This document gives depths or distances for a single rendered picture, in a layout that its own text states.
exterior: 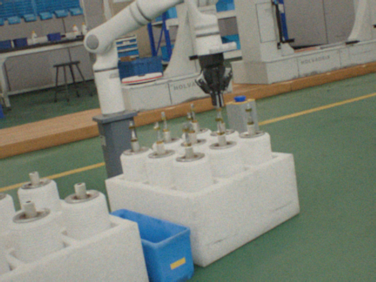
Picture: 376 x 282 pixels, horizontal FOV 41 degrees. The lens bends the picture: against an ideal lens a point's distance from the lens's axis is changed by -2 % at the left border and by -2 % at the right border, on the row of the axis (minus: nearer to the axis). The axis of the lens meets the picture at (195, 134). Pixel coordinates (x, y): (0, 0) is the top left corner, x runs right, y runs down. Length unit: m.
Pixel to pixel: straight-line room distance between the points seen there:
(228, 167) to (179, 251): 0.28
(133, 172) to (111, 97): 0.56
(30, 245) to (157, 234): 0.38
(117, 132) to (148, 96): 1.66
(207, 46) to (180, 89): 2.23
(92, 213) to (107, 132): 0.89
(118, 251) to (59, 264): 0.13
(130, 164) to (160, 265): 0.38
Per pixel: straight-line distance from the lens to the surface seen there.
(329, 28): 8.38
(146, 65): 6.04
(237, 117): 1.66
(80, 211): 1.08
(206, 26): 1.46
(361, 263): 1.21
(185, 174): 1.25
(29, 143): 3.34
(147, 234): 1.35
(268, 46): 4.12
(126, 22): 1.86
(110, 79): 1.94
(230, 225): 1.30
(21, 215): 1.08
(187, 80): 3.69
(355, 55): 4.60
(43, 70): 9.83
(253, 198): 1.35
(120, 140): 1.95
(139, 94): 3.56
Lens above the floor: 0.55
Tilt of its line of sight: 11 degrees down
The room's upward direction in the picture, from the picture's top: 9 degrees counter-clockwise
